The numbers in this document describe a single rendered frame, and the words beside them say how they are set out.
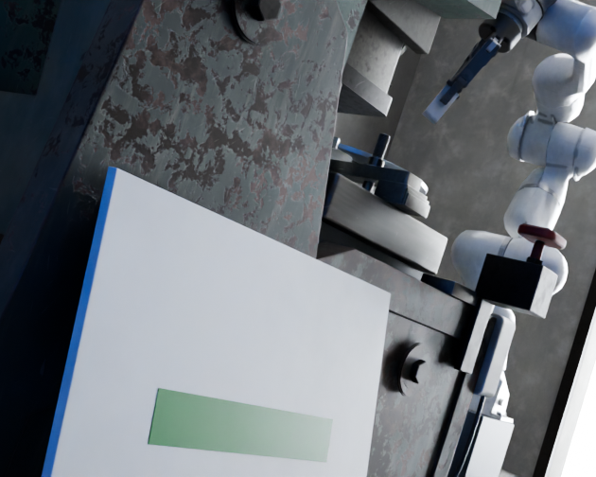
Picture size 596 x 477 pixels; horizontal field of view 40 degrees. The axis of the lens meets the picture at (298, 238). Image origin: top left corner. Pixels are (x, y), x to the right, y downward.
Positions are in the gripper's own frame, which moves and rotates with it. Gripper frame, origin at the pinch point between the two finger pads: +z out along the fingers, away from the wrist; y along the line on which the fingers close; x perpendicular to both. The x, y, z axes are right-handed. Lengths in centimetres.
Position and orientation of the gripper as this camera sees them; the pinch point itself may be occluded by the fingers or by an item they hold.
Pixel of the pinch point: (440, 104)
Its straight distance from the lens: 155.3
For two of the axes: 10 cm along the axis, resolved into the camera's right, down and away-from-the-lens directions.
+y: -1.5, 0.9, 9.9
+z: -6.3, 7.6, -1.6
